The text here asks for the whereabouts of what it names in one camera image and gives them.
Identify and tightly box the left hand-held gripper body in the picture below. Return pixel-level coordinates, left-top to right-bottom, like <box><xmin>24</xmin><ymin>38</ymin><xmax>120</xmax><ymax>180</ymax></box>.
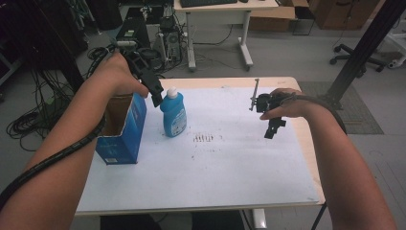
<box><xmin>110</xmin><ymin>39</ymin><xmax>161</xmax><ymax>89</ymax></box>

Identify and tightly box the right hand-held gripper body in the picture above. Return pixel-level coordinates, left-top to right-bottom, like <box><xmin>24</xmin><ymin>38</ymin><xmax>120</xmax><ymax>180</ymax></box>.
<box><xmin>248</xmin><ymin>78</ymin><xmax>288</xmax><ymax>115</ymax></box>

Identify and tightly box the blue bottle with white cap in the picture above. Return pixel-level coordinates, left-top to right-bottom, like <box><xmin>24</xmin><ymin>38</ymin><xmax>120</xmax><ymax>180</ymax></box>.
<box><xmin>159</xmin><ymin>86</ymin><xmax>189</xmax><ymax>139</ymax></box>

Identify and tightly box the blue cardboard box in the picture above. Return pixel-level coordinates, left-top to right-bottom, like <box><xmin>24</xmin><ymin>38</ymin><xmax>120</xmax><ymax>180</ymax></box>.
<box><xmin>95</xmin><ymin>92</ymin><xmax>148</xmax><ymax>166</ymax></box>

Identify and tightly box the person's right hand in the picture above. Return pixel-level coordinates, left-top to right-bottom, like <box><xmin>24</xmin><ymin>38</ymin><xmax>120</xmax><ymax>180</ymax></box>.
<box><xmin>259</xmin><ymin>87</ymin><xmax>313</xmax><ymax>122</ymax></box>

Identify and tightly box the person's left hand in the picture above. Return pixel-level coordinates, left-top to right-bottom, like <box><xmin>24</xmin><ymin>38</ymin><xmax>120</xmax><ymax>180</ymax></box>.
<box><xmin>95</xmin><ymin>52</ymin><xmax>150</xmax><ymax>99</ymax></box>

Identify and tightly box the computer tower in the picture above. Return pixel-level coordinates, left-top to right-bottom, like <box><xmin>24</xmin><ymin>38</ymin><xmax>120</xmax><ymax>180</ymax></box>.
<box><xmin>152</xmin><ymin>15</ymin><xmax>184</xmax><ymax>66</ymax></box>

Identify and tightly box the black equipment case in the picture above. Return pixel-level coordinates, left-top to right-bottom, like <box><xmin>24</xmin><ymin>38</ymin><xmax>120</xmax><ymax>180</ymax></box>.
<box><xmin>115</xmin><ymin>7</ymin><xmax>151</xmax><ymax>50</ymax></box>

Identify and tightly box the white table sheet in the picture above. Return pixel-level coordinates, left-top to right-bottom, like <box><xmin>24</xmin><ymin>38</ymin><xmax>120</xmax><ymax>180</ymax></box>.
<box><xmin>76</xmin><ymin>86</ymin><xmax>321</xmax><ymax>214</ymax></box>

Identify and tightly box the grey floor mat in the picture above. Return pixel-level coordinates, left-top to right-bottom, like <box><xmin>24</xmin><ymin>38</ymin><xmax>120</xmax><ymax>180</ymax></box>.
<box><xmin>298</xmin><ymin>80</ymin><xmax>385</xmax><ymax>135</ymax></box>

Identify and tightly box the white table leg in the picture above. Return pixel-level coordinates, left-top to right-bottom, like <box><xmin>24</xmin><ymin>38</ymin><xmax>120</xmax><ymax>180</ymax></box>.
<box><xmin>252</xmin><ymin>208</ymin><xmax>268</xmax><ymax>230</ymax></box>

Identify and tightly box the black keyboard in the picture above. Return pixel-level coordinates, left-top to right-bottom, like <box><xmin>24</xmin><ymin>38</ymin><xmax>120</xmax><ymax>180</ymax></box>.
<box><xmin>179</xmin><ymin>0</ymin><xmax>239</xmax><ymax>9</ymax></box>

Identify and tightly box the white office desk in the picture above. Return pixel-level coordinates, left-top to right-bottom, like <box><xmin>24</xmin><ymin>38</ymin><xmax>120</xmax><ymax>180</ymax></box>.
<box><xmin>173</xmin><ymin>0</ymin><xmax>281</xmax><ymax>72</ymax></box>

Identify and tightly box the black office chair base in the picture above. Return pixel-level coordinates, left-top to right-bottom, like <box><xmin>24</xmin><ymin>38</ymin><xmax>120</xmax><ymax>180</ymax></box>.
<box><xmin>328</xmin><ymin>43</ymin><xmax>388</xmax><ymax>79</ymax></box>

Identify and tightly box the black metal stand beam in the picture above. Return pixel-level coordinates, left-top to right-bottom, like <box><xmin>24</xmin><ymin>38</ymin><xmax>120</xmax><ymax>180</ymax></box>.
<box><xmin>321</xmin><ymin>0</ymin><xmax>406</xmax><ymax>110</ymax></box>

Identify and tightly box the large brown cardboard box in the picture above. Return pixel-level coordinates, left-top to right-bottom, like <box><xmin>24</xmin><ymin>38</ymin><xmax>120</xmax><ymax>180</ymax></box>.
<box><xmin>307</xmin><ymin>0</ymin><xmax>381</xmax><ymax>32</ymax></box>

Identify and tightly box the black wire frame rack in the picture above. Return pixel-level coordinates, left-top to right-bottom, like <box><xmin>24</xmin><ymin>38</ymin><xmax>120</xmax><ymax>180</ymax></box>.
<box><xmin>291</xmin><ymin>6</ymin><xmax>316</xmax><ymax>36</ymax></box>

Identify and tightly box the bundle of black floor cables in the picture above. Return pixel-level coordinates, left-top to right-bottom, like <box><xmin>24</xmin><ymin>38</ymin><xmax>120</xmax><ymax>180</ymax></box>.
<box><xmin>5</xmin><ymin>68</ymin><xmax>76</xmax><ymax>151</ymax></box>

